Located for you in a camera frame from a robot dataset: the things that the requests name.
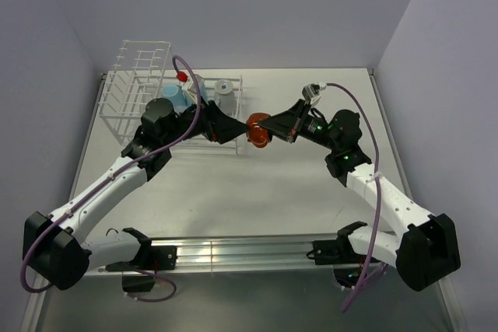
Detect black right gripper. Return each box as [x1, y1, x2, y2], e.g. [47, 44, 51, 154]
[258, 99, 339, 151]

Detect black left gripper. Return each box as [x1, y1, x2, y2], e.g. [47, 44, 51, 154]
[161, 96, 249, 147]

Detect orange and black cup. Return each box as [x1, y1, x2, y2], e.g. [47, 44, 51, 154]
[246, 112, 271, 149]

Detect grey footed mug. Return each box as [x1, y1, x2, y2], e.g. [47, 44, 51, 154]
[213, 79, 237, 116]

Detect faceted light blue mug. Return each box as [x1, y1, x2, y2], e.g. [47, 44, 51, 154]
[195, 74, 209, 102]

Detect round light blue mug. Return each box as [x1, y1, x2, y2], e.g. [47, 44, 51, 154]
[162, 84, 188, 114]

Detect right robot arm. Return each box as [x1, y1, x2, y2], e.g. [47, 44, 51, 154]
[258, 100, 461, 292]

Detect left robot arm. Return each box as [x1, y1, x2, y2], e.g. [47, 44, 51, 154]
[20, 98, 249, 293]

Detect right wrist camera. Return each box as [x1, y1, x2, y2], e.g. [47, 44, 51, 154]
[302, 82, 327, 107]

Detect white wire dish rack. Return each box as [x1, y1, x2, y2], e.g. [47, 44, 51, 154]
[100, 39, 246, 156]

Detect aluminium mounting rail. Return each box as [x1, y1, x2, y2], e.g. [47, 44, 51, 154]
[37, 232, 448, 277]

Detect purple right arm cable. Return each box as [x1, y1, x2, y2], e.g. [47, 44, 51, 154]
[326, 82, 386, 313]

